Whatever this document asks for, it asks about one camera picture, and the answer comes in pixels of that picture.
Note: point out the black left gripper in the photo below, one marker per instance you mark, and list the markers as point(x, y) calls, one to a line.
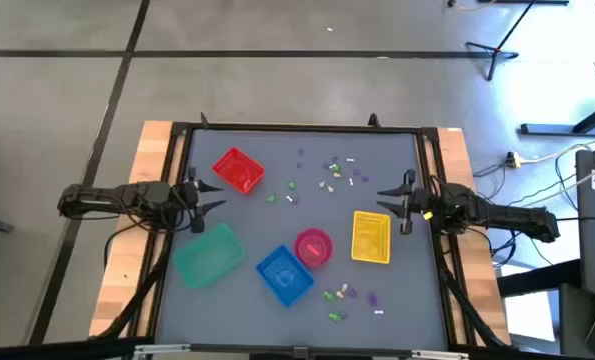
point(193, 197)

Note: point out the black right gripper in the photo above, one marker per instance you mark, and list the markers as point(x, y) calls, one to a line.
point(417, 200)

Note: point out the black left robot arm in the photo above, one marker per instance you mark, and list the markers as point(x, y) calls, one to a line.
point(127, 196)

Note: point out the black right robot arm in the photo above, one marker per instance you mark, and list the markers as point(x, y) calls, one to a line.
point(502, 215)

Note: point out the yellow tape tag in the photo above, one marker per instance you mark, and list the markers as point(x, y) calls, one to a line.
point(428, 215)

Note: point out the red plastic basket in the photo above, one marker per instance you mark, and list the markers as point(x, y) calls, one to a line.
point(237, 170)

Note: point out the yellow plastic basket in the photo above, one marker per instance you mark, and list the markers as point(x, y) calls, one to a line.
point(372, 237)

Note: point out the green translucent plastic bin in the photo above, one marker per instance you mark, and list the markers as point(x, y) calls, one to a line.
point(207, 255)

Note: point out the pink rectangular tag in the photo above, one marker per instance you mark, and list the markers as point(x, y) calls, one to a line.
point(313, 250)

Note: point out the pink round plastic bowl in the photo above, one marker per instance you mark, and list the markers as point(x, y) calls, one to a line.
point(303, 240)

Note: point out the blue plastic basket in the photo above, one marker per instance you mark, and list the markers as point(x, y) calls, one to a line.
point(284, 275)

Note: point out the yellow power plug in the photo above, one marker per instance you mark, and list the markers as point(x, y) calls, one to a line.
point(513, 160)

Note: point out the black support beam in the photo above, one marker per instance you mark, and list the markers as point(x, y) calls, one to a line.
point(537, 280)

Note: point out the black desk leg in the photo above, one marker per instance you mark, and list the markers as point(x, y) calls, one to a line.
point(552, 129)

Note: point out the black tripod stand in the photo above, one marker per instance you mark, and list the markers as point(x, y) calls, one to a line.
point(497, 49)

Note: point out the dark cabinet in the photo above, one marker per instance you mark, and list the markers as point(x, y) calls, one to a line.
point(574, 320)

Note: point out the black crossbeam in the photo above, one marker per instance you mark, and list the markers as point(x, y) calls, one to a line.
point(52, 350)

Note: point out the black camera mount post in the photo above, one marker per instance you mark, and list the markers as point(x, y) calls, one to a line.
point(373, 120)

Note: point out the black table frame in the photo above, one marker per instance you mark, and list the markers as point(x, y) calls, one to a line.
point(302, 127)

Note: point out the silver metal bracket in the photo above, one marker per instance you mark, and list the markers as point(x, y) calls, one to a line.
point(162, 348)
point(439, 355)

